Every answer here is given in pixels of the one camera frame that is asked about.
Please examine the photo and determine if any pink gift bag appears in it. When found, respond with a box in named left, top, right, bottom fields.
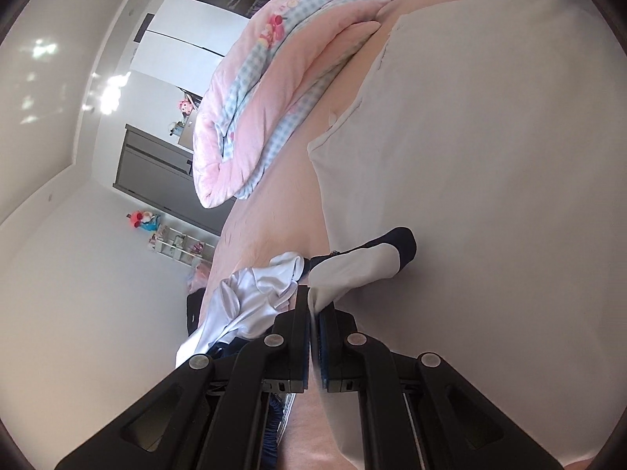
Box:
left=188, top=259, right=214, bottom=295

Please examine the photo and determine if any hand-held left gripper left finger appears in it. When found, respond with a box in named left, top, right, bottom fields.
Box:
left=54, top=284, right=312, bottom=470

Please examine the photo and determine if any grey door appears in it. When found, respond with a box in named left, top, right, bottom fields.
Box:
left=112, top=122, right=226, bottom=236

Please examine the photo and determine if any white glossy garment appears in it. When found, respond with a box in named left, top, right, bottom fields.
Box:
left=174, top=252, right=307, bottom=368

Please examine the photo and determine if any pink checked quilt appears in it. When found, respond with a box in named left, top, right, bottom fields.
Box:
left=192, top=0, right=393, bottom=209

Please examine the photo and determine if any red blue wall plush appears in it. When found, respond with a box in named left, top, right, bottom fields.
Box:
left=126, top=210, right=162, bottom=236

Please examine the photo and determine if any white wardrobe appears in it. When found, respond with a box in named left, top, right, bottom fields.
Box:
left=130, top=0, right=250, bottom=89

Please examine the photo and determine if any white shirt with navy trim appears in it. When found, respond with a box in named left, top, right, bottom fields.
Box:
left=306, top=0, right=627, bottom=466

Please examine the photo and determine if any navy blue knit garment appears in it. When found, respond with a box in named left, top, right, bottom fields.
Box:
left=208, top=335, right=295, bottom=470

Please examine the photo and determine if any white shelf rack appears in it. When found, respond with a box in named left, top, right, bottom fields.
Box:
left=149, top=225, right=221, bottom=265

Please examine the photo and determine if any black bag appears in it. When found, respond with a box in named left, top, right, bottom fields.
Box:
left=185, top=289, right=207, bottom=338

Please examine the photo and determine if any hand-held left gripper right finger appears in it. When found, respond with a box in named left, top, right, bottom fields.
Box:
left=316, top=302, right=564, bottom=470

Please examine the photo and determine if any round pink bed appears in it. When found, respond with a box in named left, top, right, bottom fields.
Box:
left=186, top=0, right=627, bottom=470

